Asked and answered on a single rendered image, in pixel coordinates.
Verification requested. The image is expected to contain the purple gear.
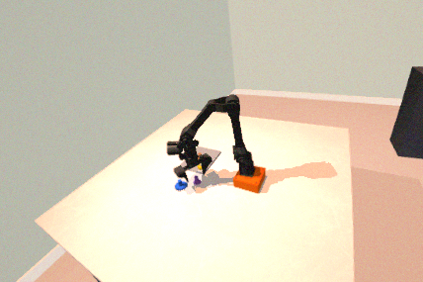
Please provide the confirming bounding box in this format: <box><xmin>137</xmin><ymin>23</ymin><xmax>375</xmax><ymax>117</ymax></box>
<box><xmin>193</xmin><ymin>175</ymin><xmax>202</xmax><ymax>186</ymax></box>

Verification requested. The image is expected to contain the blue gear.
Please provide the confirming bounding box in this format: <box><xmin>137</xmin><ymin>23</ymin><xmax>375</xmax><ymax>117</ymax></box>
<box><xmin>174</xmin><ymin>179</ymin><xmax>187</xmax><ymax>190</ymax></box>

